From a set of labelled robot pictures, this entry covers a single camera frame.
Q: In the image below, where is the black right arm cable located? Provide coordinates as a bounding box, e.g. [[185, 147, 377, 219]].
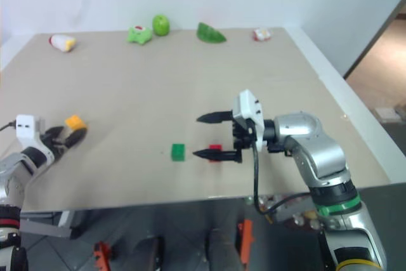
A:
[[250, 124, 318, 218]]

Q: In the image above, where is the white bottle with red cap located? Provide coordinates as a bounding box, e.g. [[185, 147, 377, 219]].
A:
[[48, 34, 77, 53]]

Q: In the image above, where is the red toy cube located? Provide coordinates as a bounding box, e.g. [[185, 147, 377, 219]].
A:
[[208, 144, 223, 164]]

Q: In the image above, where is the green apple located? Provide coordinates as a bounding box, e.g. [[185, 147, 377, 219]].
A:
[[152, 14, 171, 37]]

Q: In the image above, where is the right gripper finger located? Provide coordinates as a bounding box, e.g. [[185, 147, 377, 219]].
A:
[[192, 149, 244, 164], [196, 110, 235, 125]]

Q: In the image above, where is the dark green leaf toy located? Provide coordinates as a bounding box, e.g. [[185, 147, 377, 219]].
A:
[[196, 22, 228, 44]]

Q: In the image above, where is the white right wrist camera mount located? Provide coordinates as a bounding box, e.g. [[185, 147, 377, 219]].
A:
[[232, 89, 265, 152]]

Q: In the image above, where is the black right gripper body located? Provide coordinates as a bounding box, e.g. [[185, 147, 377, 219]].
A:
[[232, 117, 256, 157]]

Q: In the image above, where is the green toy cube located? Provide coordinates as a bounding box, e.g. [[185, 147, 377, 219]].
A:
[[171, 143, 187, 162]]

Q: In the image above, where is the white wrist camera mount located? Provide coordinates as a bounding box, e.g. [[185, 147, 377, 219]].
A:
[[15, 114, 55, 166], [232, 89, 265, 152]]

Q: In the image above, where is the small cardboard box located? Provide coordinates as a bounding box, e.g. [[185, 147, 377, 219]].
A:
[[375, 105, 403, 123]]

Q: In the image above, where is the yellow toy cube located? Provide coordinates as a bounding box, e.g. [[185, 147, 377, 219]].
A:
[[64, 115, 87, 131]]

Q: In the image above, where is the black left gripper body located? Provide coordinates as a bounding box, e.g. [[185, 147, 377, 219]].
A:
[[41, 133, 67, 158]]

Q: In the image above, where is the red and white snack pack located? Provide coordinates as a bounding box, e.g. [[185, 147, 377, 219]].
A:
[[252, 27, 274, 43]]

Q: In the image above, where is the orange clamp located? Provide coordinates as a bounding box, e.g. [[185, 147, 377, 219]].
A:
[[237, 219, 256, 269], [93, 240, 115, 271]]

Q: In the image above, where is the grey table frame bar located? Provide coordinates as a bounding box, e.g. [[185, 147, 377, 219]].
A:
[[19, 209, 73, 239]]

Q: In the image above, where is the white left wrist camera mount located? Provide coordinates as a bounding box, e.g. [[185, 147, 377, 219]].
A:
[[15, 114, 55, 166]]

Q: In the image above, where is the green plush toy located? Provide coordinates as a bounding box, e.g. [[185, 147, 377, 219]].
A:
[[127, 25, 153, 45]]

